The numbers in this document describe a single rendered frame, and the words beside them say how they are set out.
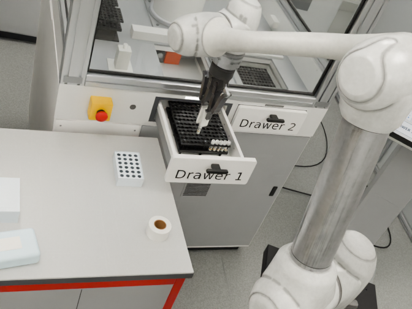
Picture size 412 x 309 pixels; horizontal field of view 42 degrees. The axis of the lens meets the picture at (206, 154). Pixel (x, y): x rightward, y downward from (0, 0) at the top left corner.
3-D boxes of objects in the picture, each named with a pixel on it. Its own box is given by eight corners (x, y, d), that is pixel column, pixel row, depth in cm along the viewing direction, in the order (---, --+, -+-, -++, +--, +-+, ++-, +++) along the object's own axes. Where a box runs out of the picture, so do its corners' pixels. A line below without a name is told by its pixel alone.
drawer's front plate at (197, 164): (246, 184, 184) (257, 161, 177) (164, 182, 173) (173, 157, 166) (244, 180, 185) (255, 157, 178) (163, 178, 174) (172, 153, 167)
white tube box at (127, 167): (141, 187, 176) (144, 179, 174) (116, 186, 173) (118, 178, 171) (137, 160, 185) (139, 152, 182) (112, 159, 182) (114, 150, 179)
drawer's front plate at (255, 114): (297, 135, 214) (308, 113, 208) (230, 130, 203) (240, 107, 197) (295, 132, 216) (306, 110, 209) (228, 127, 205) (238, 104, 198)
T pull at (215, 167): (227, 175, 172) (228, 171, 171) (206, 173, 169) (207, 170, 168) (224, 166, 174) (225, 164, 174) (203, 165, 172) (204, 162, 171)
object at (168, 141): (241, 177, 183) (247, 164, 179) (169, 175, 173) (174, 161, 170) (212, 102, 210) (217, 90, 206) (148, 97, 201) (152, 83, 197)
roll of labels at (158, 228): (172, 238, 164) (175, 230, 162) (152, 244, 160) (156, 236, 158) (160, 221, 168) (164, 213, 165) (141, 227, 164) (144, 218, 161)
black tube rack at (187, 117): (224, 159, 187) (230, 146, 183) (176, 157, 180) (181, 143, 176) (208, 118, 202) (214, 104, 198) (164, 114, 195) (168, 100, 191)
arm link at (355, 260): (358, 301, 156) (400, 254, 143) (320, 327, 144) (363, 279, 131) (319, 259, 163) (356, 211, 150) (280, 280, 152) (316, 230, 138)
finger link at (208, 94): (212, 78, 163) (210, 75, 164) (200, 106, 170) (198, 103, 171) (222, 77, 165) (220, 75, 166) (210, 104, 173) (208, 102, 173)
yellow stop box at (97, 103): (110, 122, 182) (113, 106, 178) (88, 121, 179) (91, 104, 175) (108, 113, 186) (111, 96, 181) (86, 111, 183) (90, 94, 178)
